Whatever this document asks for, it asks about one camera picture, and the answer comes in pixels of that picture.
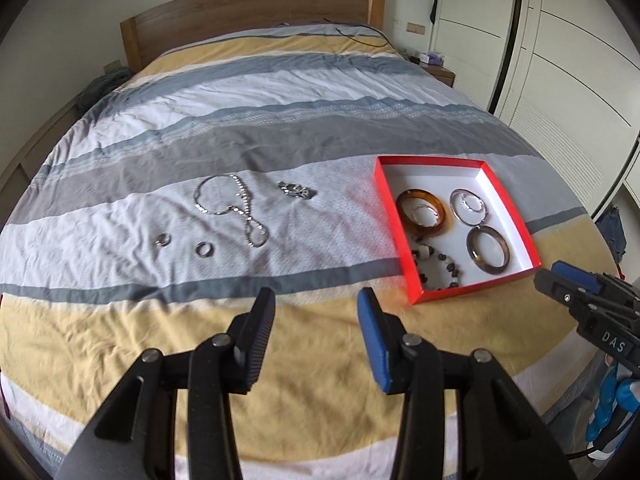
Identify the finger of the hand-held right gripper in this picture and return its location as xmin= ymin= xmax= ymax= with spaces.
xmin=551 ymin=260 xmax=640 ymax=306
xmin=534 ymin=268 xmax=601 ymax=322

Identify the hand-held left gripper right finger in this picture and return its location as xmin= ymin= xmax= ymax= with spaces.
xmin=356 ymin=287 xmax=576 ymax=480

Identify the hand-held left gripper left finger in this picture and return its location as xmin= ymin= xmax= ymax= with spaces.
xmin=52 ymin=287 xmax=277 ymax=480

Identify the red cardboard box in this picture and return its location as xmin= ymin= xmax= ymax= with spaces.
xmin=375 ymin=156 xmax=543 ymax=306

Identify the dark brown bangle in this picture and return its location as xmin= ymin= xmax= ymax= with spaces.
xmin=466 ymin=226 xmax=511 ymax=275

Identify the brown beaded bracelet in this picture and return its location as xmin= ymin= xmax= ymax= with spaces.
xmin=411 ymin=242 xmax=465 ymax=292

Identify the amber resin bangle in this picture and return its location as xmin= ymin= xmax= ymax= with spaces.
xmin=396 ymin=188 xmax=453 ymax=237

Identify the large silver bangle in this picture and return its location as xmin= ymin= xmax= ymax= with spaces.
xmin=449 ymin=188 xmax=490 ymax=226

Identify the small silver bangle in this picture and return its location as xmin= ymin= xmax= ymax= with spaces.
xmin=411 ymin=202 xmax=441 ymax=226

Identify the person's right hand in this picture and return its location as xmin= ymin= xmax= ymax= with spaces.
xmin=584 ymin=355 xmax=640 ymax=447

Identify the dark blue cloth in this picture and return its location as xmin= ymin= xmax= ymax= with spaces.
xmin=597 ymin=205 xmax=628 ymax=261

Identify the white wardrobe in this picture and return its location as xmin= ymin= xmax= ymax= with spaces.
xmin=430 ymin=0 xmax=640 ymax=221

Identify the wooden nightstand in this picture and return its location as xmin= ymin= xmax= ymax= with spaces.
xmin=417 ymin=62 xmax=456 ymax=87

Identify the low wooden cabinet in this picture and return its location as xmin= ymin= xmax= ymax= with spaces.
xmin=0 ymin=95 xmax=81 ymax=186

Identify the grey knitted cloth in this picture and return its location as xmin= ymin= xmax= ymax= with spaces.
xmin=75 ymin=67 xmax=132 ymax=111

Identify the wooden headboard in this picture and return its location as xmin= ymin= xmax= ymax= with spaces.
xmin=120 ymin=0 xmax=386 ymax=73

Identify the silver bead necklace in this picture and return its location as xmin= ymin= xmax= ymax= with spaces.
xmin=194 ymin=174 xmax=267 ymax=249

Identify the silver chain cluster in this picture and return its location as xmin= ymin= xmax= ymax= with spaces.
xmin=278 ymin=181 xmax=317 ymax=201

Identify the black cable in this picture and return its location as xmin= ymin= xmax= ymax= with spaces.
xmin=322 ymin=17 xmax=396 ymax=49

